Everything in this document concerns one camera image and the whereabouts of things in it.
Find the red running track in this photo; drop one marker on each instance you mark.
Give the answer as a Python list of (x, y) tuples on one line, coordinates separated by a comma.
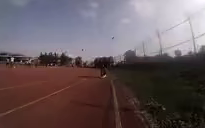
[(73, 106)]

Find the tall mesh fence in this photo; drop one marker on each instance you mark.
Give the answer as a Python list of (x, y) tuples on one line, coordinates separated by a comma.
[(192, 36)]

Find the grass strip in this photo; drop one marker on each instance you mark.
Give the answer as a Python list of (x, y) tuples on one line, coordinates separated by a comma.
[(176, 96)]

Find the row of dark bushes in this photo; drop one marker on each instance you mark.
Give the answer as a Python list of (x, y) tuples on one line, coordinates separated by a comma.
[(163, 61)]

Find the row of trees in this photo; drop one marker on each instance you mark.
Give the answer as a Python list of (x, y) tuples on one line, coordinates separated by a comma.
[(53, 59)]

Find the person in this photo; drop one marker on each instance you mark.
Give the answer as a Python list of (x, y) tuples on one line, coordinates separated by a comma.
[(103, 71), (11, 63)]

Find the low flat-roofed building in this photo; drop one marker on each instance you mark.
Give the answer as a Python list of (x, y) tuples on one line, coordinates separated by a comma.
[(3, 58)]

